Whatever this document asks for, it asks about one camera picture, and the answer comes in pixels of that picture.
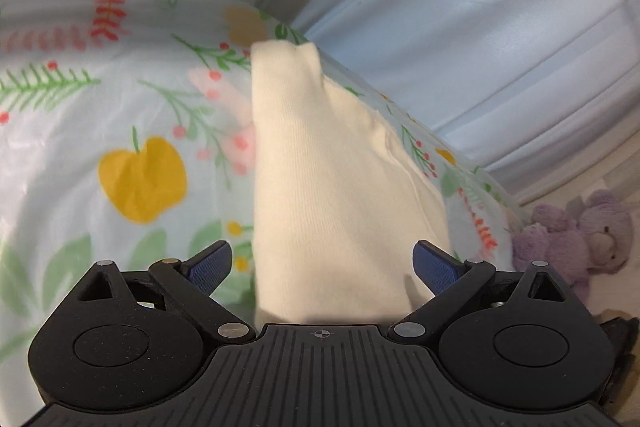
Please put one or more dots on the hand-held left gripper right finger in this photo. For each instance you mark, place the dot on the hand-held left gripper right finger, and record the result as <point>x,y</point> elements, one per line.
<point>436,270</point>

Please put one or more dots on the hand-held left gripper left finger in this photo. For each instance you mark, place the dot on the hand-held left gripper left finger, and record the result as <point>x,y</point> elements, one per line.
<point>210,265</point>

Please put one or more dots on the cream knit sweater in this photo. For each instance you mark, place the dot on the cream knit sweater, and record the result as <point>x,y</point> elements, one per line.
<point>330,187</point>

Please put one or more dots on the purple teddy bear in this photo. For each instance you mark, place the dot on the purple teddy bear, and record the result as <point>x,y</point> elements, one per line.
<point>575,237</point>

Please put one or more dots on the floral printed bed sheet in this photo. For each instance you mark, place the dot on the floral printed bed sheet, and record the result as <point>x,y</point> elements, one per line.
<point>125,107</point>

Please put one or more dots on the white curtain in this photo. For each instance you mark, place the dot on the white curtain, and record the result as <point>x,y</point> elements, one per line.
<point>480,22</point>

